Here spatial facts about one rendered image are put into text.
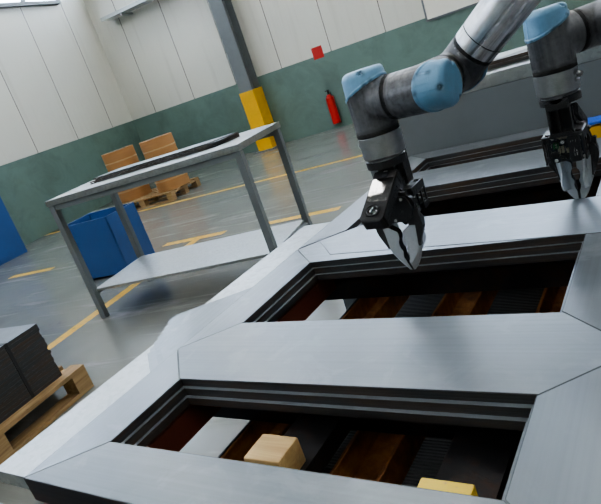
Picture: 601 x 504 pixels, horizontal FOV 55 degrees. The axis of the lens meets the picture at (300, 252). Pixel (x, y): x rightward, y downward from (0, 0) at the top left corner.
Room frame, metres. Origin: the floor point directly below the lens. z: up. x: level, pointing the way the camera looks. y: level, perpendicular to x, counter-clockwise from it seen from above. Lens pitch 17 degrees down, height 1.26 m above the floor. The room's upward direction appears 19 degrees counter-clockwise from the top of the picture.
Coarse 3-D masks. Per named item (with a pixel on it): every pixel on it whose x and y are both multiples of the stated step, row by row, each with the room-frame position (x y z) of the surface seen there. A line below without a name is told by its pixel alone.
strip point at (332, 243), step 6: (354, 228) 1.37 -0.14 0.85; (360, 228) 1.35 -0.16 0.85; (336, 234) 1.37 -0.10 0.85; (342, 234) 1.35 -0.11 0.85; (348, 234) 1.33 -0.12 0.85; (324, 240) 1.35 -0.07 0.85; (330, 240) 1.34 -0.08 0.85; (336, 240) 1.32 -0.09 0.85; (342, 240) 1.30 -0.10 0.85; (324, 246) 1.31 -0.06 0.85; (330, 246) 1.29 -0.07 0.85; (336, 246) 1.28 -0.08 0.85; (330, 252) 1.25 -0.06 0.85
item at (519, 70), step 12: (516, 48) 2.31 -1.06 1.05; (600, 48) 1.63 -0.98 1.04; (528, 60) 1.80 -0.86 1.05; (588, 60) 1.65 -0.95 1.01; (492, 72) 1.82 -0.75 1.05; (504, 72) 1.79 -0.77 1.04; (516, 72) 1.77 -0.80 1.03; (528, 72) 1.75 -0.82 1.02; (480, 84) 1.83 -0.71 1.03; (492, 84) 1.81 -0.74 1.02
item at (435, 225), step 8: (432, 216) 1.25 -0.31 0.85; (440, 216) 1.23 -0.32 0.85; (448, 216) 1.21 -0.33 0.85; (456, 216) 1.20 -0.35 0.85; (432, 224) 1.20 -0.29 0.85; (440, 224) 1.18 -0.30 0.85; (448, 224) 1.16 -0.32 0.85; (432, 232) 1.15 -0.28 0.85; (440, 232) 1.13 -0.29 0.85; (432, 240) 1.10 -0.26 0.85
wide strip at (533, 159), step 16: (480, 160) 1.59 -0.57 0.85; (496, 160) 1.53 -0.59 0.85; (512, 160) 1.48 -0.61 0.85; (528, 160) 1.43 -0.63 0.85; (544, 160) 1.38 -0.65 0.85; (416, 176) 1.66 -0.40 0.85; (432, 176) 1.60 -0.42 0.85; (448, 176) 1.54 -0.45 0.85; (464, 176) 1.49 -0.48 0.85; (480, 176) 1.43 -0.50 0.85
